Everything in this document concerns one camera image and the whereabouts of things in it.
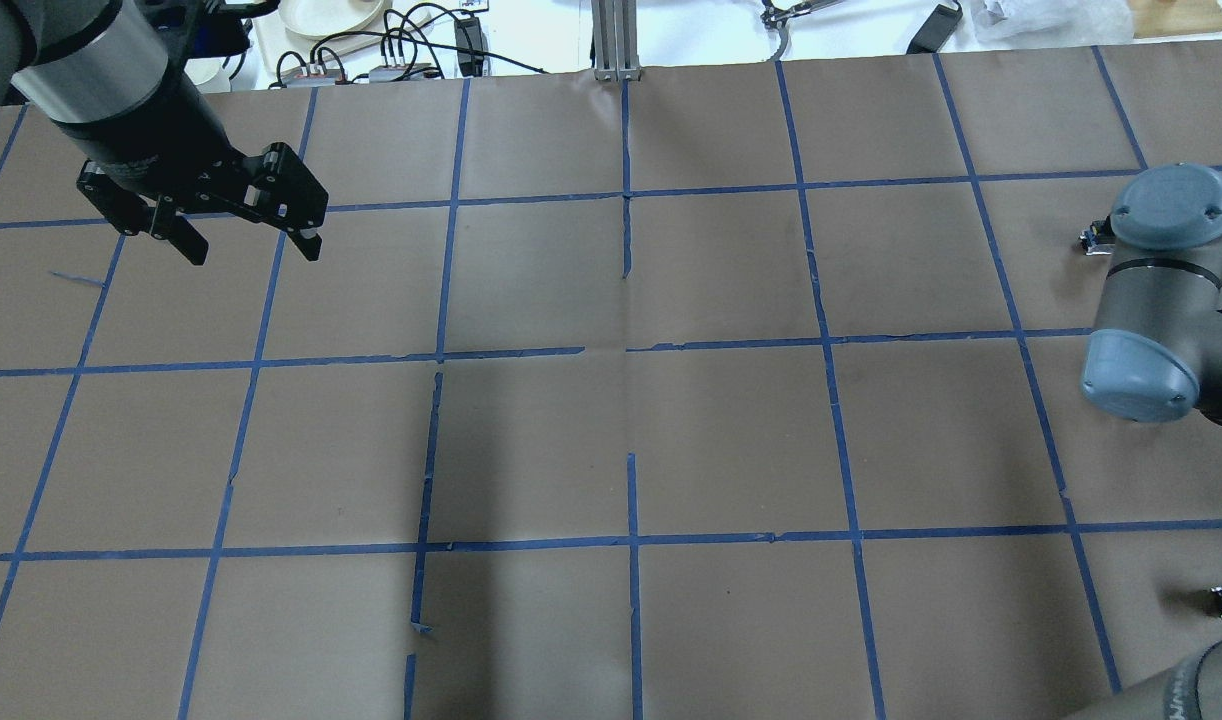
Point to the cream round plate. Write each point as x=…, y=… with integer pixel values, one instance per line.
x=318, y=19

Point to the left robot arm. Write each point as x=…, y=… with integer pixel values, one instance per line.
x=111, y=76

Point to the aluminium frame post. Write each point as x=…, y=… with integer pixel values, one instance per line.
x=614, y=43

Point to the black power adapter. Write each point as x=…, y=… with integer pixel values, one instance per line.
x=937, y=29

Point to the black power brick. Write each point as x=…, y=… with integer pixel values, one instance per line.
x=470, y=45

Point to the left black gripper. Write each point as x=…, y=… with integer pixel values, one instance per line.
x=154, y=137

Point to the small blue switch block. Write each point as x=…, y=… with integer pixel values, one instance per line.
x=1098, y=239

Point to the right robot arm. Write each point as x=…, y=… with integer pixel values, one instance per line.
x=1155, y=355

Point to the copper circuit board upper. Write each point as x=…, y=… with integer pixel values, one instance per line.
x=312, y=75

